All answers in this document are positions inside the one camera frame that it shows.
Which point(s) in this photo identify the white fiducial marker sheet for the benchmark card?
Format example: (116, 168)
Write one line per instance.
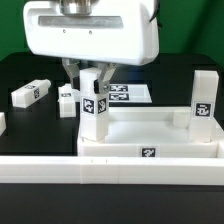
(129, 93)

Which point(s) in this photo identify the white fence bar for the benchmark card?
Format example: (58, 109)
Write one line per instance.
(2, 123)
(111, 170)

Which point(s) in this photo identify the white desk tabletop tray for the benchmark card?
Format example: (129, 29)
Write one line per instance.
(153, 132)

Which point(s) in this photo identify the white fence front bar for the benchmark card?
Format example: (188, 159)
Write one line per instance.
(111, 170)

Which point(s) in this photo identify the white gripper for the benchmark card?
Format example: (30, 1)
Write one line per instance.
(116, 31)

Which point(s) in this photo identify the white fence left bar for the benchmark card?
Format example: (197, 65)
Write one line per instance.
(2, 123)

